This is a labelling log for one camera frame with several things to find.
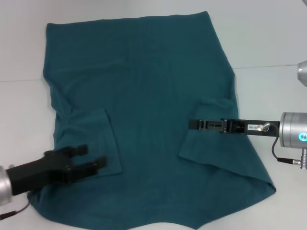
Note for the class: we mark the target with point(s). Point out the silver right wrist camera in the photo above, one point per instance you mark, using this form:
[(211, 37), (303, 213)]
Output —
[(302, 73)]

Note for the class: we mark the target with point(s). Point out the teal blue shirt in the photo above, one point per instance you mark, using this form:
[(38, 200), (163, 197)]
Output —
[(148, 83)]

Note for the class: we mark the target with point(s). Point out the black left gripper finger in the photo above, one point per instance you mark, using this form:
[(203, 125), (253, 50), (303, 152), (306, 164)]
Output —
[(80, 150), (91, 167)]

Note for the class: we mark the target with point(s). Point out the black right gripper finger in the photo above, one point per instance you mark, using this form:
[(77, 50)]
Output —
[(208, 125)]

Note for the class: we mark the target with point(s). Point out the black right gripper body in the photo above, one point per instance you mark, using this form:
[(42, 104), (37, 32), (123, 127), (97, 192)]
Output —
[(239, 127)]

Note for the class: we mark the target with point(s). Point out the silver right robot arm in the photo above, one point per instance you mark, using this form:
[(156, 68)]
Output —
[(292, 129)]

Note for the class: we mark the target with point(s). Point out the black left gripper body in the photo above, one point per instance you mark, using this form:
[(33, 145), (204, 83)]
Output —
[(36, 175)]

